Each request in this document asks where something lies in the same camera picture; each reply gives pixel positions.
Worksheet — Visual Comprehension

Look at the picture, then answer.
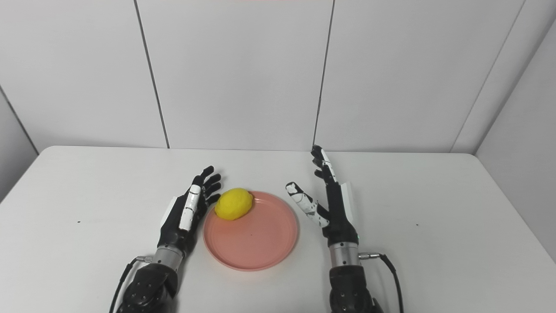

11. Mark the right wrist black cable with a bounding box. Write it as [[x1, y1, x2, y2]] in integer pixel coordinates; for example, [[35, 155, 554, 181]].
[[358, 252, 405, 313]]

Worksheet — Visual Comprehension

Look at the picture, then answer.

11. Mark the yellow lemon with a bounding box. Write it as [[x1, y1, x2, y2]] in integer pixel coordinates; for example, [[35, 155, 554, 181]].
[[215, 188, 254, 221]]

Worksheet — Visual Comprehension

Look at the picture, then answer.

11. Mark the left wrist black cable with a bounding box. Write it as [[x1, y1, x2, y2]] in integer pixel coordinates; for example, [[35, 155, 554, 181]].
[[109, 256, 153, 313]]

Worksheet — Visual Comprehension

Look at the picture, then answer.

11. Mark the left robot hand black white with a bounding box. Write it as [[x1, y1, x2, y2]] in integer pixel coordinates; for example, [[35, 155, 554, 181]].
[[157, 165, 222, 258]]

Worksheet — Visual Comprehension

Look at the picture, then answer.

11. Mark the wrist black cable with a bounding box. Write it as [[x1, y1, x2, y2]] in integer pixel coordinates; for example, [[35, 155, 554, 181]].
[[358, 252, 405, 313], [109, 256, 153, 313]]

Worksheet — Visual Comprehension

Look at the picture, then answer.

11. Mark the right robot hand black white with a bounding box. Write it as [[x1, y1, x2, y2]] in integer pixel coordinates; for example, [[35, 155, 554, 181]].
[[285, 145, 360, 249]]

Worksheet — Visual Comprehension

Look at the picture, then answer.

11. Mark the pink plate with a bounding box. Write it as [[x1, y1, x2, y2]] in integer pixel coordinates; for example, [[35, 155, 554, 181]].
[[203, 190, 300, 272]]

